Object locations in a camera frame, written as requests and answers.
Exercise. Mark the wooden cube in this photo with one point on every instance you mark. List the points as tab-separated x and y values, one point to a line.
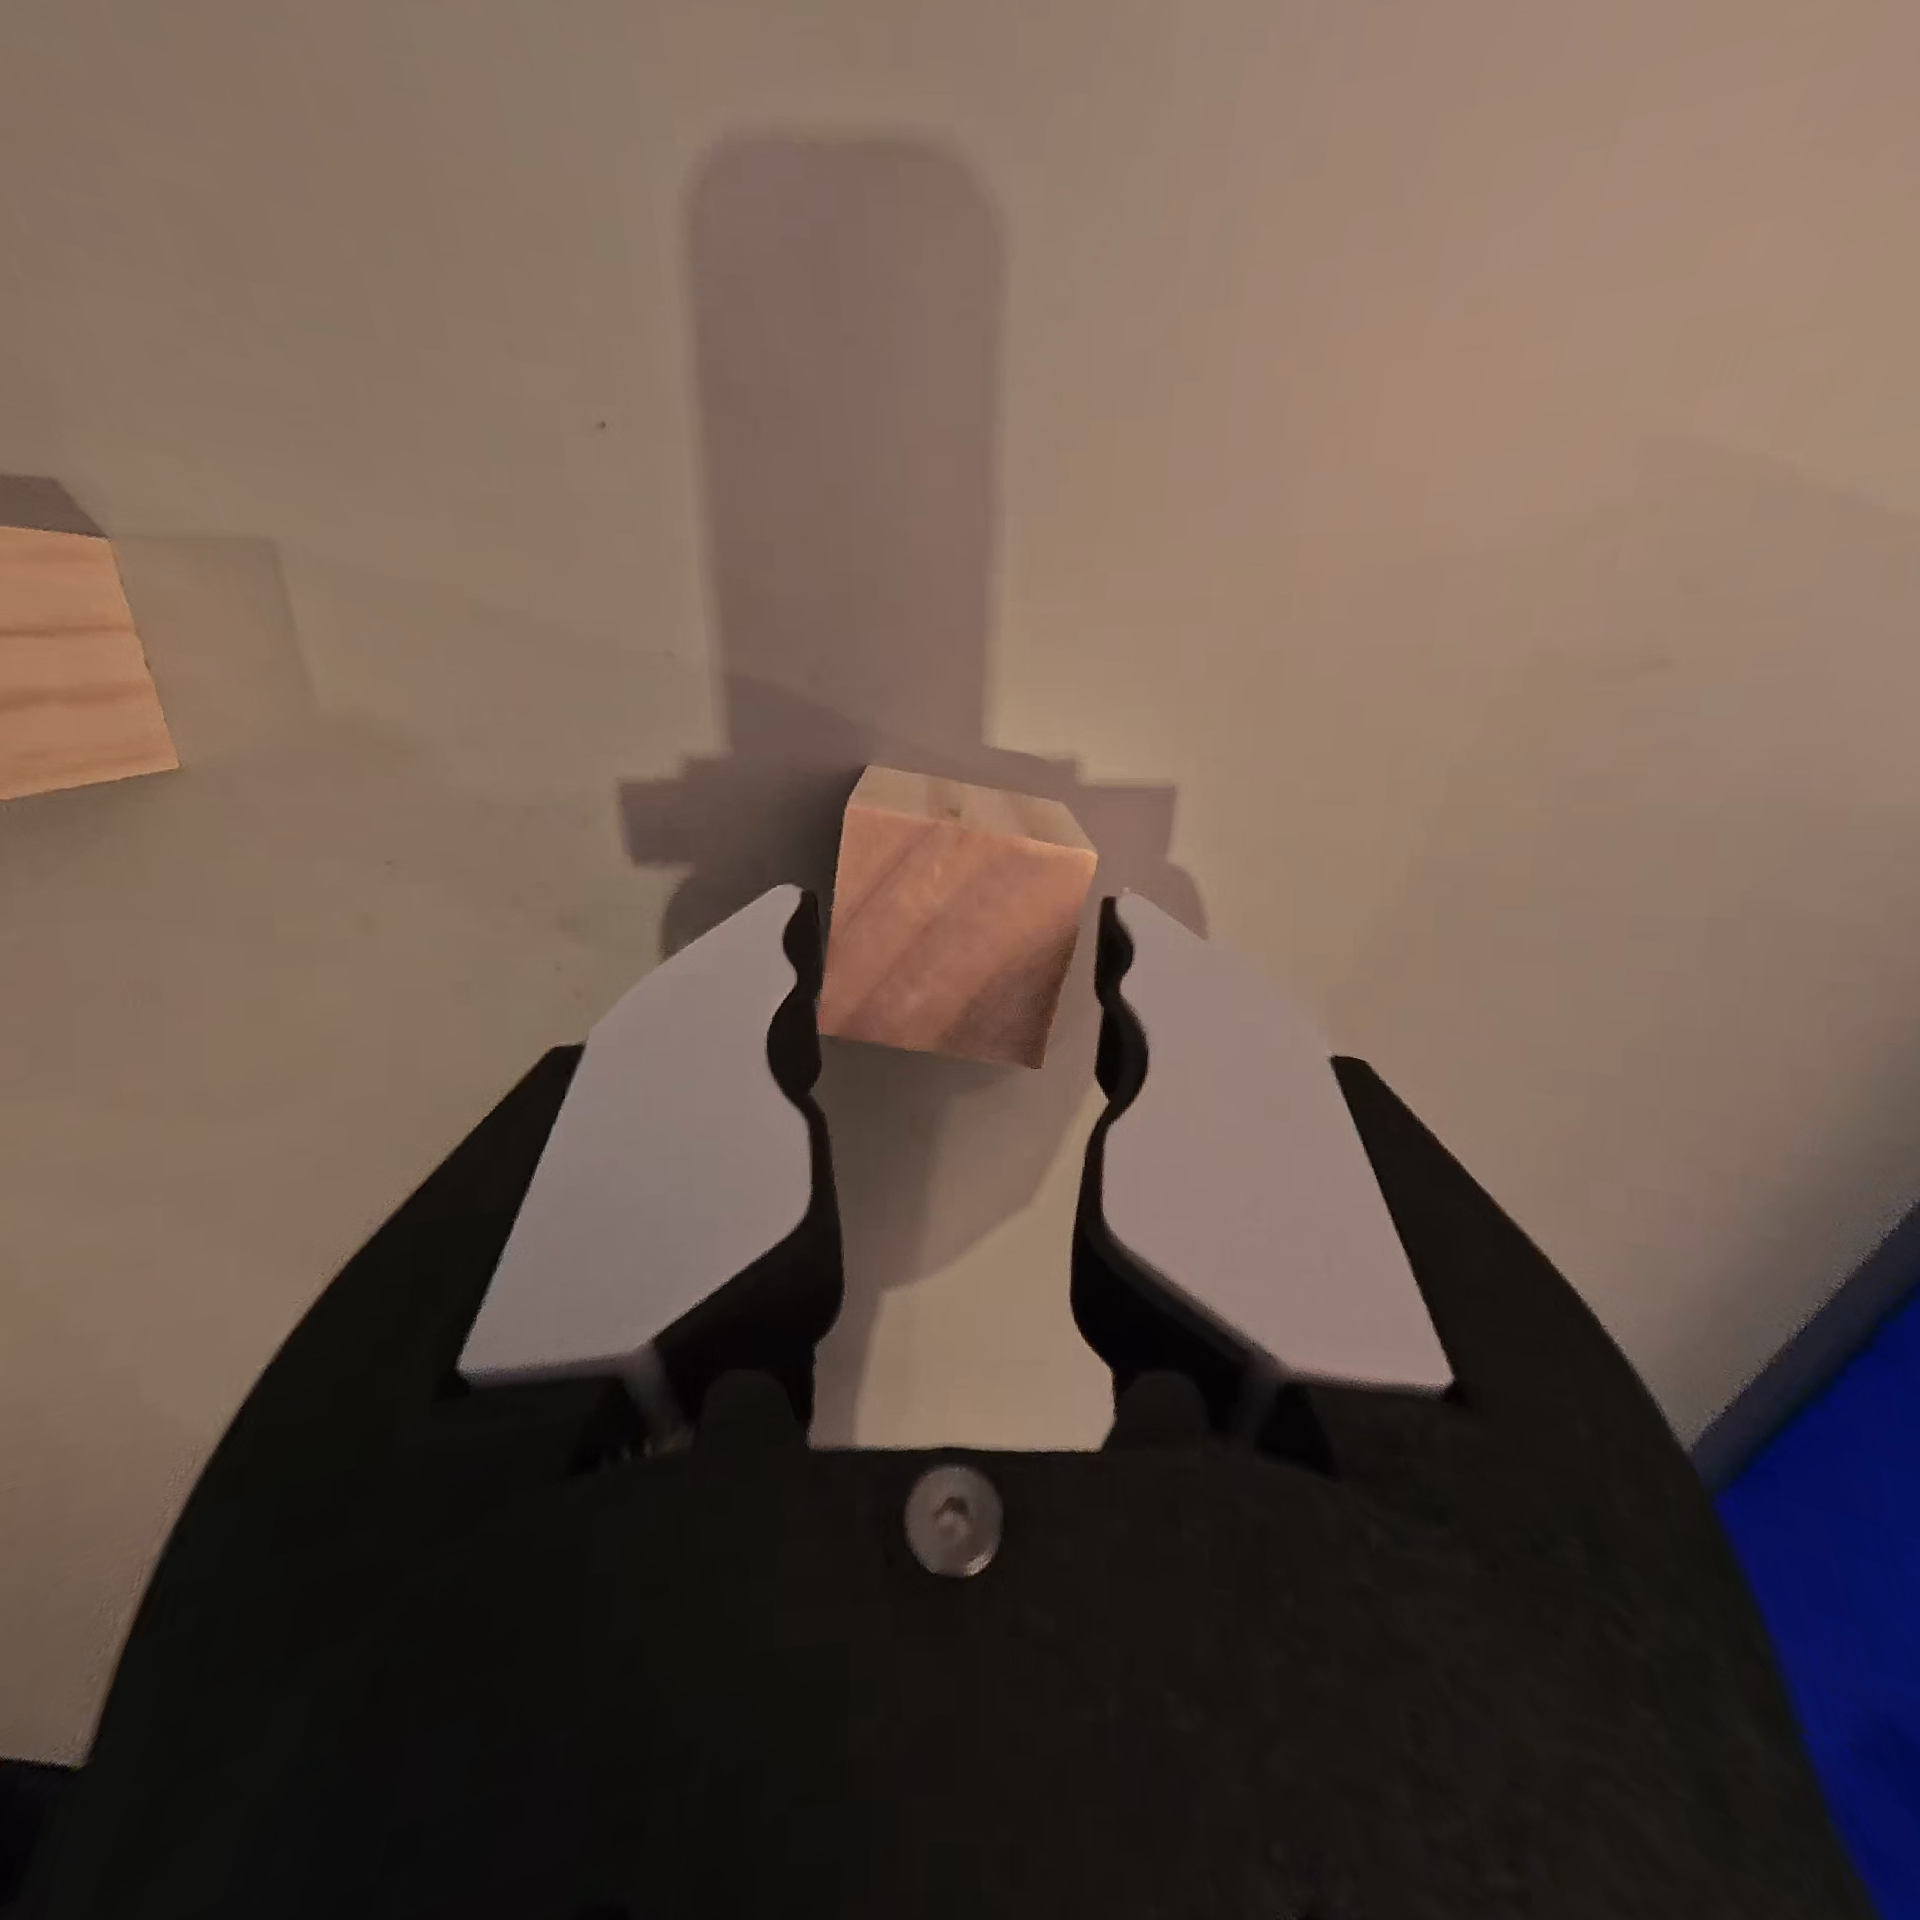
66	661
945	945

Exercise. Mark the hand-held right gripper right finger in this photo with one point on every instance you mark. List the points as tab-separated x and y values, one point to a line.
1259	1185

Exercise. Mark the blue plastic bin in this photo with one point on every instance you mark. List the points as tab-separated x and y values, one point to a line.
1846	1621

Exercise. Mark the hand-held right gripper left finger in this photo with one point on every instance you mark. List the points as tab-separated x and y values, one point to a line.
646	1185

